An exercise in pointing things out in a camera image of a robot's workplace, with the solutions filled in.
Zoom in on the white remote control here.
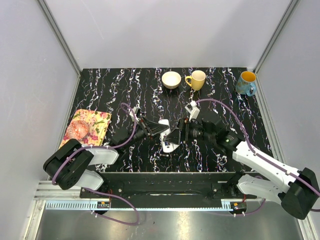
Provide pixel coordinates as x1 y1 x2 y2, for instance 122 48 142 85
158 119 180 154

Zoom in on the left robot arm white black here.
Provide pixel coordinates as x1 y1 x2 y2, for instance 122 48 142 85
43 117 170 190

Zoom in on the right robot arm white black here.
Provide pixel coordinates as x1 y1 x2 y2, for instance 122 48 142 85
161 118 320 220

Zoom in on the cream ceramic bowl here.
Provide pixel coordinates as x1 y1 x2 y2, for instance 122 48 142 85
161 71 181 90

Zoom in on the yellow mug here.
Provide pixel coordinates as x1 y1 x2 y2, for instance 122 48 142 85
185 70 206 91

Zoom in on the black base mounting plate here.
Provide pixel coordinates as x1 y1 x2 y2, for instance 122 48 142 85
79 181 258 201

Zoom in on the blue floral mug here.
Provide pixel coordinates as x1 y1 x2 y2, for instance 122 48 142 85
235 71 257 97

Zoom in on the red patterned glass bowl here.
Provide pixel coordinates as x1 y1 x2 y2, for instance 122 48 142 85
66 120 89 141

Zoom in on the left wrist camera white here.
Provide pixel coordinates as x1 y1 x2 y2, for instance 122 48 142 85
129 106 141 119

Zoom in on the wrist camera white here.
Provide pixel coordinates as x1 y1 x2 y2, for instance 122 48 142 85
129 106 141 119
184 100 200 121

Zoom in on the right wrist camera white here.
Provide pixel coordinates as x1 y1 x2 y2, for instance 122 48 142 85
184 100 200 121

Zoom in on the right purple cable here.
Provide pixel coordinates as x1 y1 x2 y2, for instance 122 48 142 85
196 98 320 218

